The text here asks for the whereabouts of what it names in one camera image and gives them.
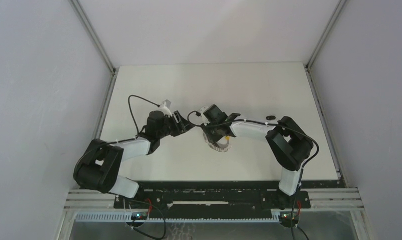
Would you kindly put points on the right green circuit board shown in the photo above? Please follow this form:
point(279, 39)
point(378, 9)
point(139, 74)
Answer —
point(288, 217)

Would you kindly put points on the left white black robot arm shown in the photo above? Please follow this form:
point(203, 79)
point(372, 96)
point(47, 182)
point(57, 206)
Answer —
point(98, 168)

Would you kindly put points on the white slotted cable duct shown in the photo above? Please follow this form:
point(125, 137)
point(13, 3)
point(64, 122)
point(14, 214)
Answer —
point(121, 217)

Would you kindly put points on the right aluminium frame post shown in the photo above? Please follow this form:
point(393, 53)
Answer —
point(326, 33)

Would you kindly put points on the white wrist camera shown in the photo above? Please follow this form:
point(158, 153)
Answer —
point(165, 108)
point(203, 110)

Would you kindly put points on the left aluminium frame post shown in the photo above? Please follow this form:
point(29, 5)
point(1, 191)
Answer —
point(92, 34)

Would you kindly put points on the black capped silver key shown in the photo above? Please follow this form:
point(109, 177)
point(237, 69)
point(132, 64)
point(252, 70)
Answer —
point(271, 118)

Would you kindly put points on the left green circuit board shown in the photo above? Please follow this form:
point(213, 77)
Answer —
point(139, 217)

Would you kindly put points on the aluminium frame post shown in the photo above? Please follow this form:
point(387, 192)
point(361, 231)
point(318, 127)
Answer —
point(92, 34)
point(326, 33)

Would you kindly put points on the silver keyring with chain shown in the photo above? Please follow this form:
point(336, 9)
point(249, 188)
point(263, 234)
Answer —
point(219, 147)

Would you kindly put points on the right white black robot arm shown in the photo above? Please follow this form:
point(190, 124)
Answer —
point(290, 145)

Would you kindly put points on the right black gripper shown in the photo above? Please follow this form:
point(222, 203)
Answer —
point(212, 138)

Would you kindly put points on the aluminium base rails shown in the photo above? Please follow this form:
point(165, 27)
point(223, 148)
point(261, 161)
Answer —
point(339, 199)

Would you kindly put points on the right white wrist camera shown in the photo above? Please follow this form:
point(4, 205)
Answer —
point(203, 110)

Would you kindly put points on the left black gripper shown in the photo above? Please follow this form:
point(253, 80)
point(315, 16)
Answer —
point(180, 128)

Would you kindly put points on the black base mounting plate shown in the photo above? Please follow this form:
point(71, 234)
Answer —
point(140, 202)

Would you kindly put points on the green circuit board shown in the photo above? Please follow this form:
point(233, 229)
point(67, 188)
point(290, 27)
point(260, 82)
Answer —
point(288, 217)
point(139, 217)

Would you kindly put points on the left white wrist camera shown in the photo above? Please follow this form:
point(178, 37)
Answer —
point(165, 108)

